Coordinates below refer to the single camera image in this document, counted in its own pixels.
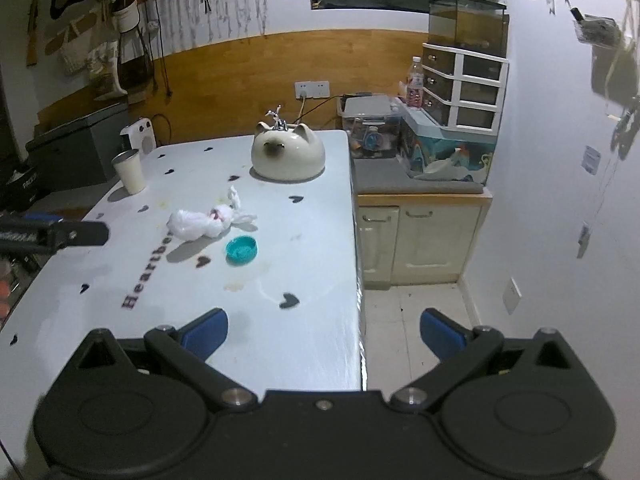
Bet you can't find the grey storage chest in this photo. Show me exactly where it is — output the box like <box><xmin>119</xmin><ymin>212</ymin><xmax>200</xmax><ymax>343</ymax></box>
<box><xmin>25</xmin><ymin>102</ymin><xmax>134</xmax><ymax>194</ymax></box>

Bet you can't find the cream floor cabinet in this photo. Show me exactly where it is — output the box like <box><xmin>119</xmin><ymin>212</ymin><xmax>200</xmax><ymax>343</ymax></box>
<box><xmin>356</xmin><ymin>192</ymin><xmax>494</xmax><ymax>290</ymax></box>

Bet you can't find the black bag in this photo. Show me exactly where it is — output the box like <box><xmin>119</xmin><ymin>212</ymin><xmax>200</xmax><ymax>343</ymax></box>
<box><xmin>0</xmin><ymin>160</ymin><xmax>52</xmax><ymax>211</ymax></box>

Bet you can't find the white plastic bag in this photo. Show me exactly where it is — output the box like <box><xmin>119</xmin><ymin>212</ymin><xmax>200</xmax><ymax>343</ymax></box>
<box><xmin>167</xmin><ymin>186</ymin><xmax>259</xmax><ymax>242</ymax></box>

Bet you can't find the glass fish tank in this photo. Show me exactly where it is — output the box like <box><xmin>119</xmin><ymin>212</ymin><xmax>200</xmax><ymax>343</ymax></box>
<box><xmin>428</xmin><ymin>0</ymin><xmax>509</xmax><ymax>57</ymax></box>

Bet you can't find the hanging white pot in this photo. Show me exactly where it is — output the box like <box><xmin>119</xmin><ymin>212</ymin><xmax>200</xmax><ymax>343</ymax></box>
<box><xmin>110</xmin><ymin>0</ymin><xmax>139</xmax><ymax>32</ymax></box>

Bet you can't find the clear hanging wall pocket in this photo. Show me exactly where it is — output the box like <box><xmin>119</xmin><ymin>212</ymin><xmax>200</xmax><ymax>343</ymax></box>
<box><xmin>569</xmin><ymin>7</ymin><xmax>622</xmax><ymax>44</ymax></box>

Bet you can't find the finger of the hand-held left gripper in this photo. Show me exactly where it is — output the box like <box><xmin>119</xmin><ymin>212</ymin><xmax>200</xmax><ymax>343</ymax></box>
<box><xmin>50</xmin><ymin>220</ymin><xmax>110</xmax><ymax>249</ymax></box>

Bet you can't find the plastic water bottle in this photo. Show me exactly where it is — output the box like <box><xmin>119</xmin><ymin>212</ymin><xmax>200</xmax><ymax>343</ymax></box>
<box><xmin>405</xmin><ymin>56</ymin><xmax>425</xmax><ymax>109</ymax></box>

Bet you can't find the teal plastic lid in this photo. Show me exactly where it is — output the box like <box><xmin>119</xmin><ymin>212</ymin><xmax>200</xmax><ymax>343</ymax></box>
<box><xmin>225</xmin><ymin>236</ymin><xmax>260</xmax><ymax>265</ymax></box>

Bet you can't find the white cup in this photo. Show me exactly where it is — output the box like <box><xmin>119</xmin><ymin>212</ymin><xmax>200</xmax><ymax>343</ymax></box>
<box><xmin>111</xmin><ymin>149</ymin><xmax>147</xmax><ymax>195</ymax></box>

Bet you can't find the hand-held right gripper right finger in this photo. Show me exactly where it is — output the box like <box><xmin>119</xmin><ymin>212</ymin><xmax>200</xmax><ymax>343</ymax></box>
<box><xmin>390</xmin><ymin>308</ymin><xmax>581</xmax><ymax>408</ymax></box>

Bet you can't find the white heart print tablecloth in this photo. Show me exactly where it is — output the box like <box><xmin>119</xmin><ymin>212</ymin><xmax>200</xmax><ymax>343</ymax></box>
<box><xmin>0</xmin><ymin>129</ymin><xmax>369</xmax><ymax>466</ymax></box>

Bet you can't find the black power cable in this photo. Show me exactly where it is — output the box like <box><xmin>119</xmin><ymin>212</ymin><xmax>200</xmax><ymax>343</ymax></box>
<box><xmin>295</xmin><ymin>94</ymin><xmax>348</xmax><ymax>126</ymax></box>

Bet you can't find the white drawer unit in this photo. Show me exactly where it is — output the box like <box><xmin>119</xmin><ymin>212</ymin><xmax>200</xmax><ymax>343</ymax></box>
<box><xmin>421</xmin><ymin>42</ymin><xmax>510</xmax><ymax>131</ymax></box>

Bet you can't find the white cat shaped ceramic jar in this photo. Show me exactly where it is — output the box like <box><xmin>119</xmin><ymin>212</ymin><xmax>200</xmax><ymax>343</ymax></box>
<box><xmin>250</xmin><ymin>121</ymin><xmax>326</xmax><ymax>182</ymax></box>

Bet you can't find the white wall switch plate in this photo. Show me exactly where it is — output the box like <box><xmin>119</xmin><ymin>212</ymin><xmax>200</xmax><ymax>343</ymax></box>
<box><xmin>502</xmin><ymin>277</ymin><xmax>524</xmax><ymax>315</ymax></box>

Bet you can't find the small white heater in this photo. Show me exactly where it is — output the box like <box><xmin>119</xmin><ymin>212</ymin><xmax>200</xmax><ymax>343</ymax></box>
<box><xmin>120</xmin><ymin>116</ymin><xmax>156</xmax><ymax>155</ymax></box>

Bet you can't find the hanging canvas tote bag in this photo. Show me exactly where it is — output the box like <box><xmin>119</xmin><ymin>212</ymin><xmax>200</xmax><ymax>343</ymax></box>
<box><xmin>59</xmin><ymin>34</ymin><xmax>121</xmax><ymax>77</ymax></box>

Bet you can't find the blue printed box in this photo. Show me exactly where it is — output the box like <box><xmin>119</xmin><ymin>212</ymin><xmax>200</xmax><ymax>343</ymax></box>
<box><xmin>399</xmin><ymin>105</ymin><xmax>497</xmax><ymax>182</ymax></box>

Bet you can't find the small silver figurine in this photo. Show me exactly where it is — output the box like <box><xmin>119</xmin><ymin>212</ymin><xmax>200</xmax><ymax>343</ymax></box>
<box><xmin>264</xmin><ymin>105</ymin><xmax>290</xmax><ymax>132</ymax></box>

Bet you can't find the white wall socket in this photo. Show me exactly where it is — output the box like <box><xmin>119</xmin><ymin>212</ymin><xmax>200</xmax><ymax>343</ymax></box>
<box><xmin>294</xmin><ymin>80</ymin><xmax>331</xmax><ymax>100</ymax></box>

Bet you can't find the hanging glass carafe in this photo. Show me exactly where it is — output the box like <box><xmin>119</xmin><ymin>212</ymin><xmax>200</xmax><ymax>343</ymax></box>
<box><xmin>116</xmin><ymin>25</ymin><xmax>154</xmax><ymax>94</ymax></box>

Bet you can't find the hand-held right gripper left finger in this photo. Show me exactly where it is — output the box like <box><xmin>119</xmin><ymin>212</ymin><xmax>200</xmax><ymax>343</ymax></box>
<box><xmin>75</xmin><ymin>308</ymin><xmax>256</xmax><ymax>408</ymax></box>

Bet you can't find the clear lidded storage box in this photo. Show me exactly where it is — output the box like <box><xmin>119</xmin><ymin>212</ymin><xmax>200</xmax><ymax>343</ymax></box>
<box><xmin>340</xmin><ymin>94</ymin><xmax>403</xmax><ymax>159</ymax></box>

